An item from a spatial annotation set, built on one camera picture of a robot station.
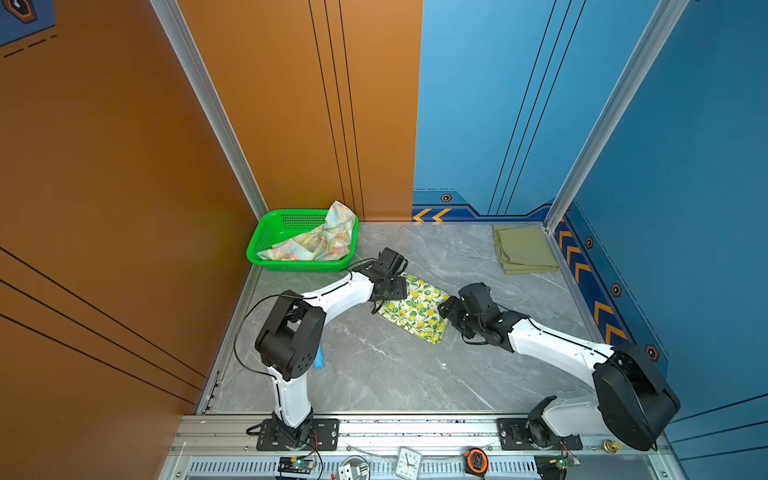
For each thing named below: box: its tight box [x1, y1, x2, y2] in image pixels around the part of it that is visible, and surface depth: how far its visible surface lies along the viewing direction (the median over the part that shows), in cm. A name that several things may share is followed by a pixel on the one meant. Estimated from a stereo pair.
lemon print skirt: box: [376, 274, 450, 344], surface depth 96 cm
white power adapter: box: [338, 463, 368, 480], surface depth 64 cm
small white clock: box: [394, 446, 423, 480], surface depth 70 cm
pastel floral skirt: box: [258, 200, 356, 261], surface depth 111 cm
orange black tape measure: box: [464, 447, 489, 479], surface depth 69 cm
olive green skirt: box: [492, 224, 560, 275], surface depth 114 cm
